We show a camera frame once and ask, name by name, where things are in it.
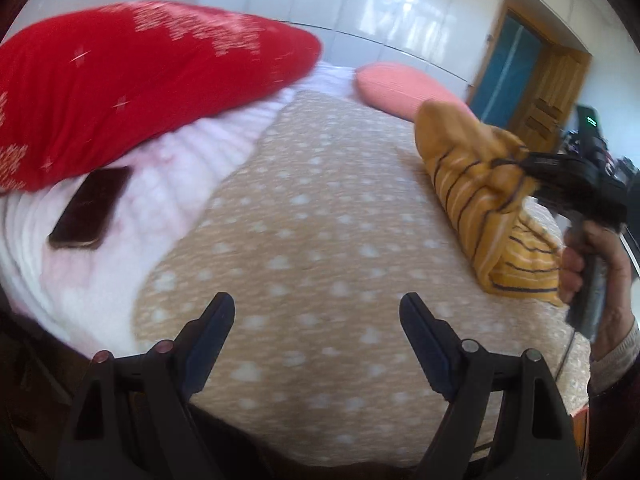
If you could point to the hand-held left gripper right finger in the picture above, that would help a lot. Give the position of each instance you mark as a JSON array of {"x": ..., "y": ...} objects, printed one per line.
[{"x": 425, "y": 332}]

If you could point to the wooden door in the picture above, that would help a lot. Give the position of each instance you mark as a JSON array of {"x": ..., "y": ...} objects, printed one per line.
[{"x": 547, "y": 95}]

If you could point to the yellow striped small garment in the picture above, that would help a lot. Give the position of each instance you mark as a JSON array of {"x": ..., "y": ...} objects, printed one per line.
[{"x": 475, "y": 185}]

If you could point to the red patterned pillow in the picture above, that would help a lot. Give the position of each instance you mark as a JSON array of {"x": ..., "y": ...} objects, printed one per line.
[{"x": 125, "y": 85}]

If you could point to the person's right hand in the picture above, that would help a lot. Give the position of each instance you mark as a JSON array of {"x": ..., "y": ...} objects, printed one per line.
[{"x": 597, "y": 280}]

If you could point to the white fluffy blanket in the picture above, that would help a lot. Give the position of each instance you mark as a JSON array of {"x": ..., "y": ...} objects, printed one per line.
[{"x": 125, "y": 200}]

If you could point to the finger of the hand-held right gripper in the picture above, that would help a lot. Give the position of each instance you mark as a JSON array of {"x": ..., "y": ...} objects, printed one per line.
[{"x": 510, "y": 164}]

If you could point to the beige dotted blanket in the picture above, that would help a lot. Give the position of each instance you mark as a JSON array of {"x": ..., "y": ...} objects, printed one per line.
[{"x": 325, "y": 270}]

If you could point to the black smartphone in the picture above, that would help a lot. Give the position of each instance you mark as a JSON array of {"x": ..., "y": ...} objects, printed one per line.
[{"x": 90, "y": 208}]

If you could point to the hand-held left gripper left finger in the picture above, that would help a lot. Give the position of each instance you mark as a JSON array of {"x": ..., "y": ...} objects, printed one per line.
[{"x": 212, "y": 332}]

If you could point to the pink pillow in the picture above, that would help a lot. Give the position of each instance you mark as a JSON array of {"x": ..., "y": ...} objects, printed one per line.
[{"x": 405, "y": 87}]

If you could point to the person's right forearm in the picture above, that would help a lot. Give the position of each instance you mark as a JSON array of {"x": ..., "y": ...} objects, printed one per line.
[{"x": 612, "y": 355}]

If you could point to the white glossy wardrobe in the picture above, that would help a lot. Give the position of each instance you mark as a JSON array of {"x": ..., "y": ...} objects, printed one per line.
[{"x": 380, "y": 5}]

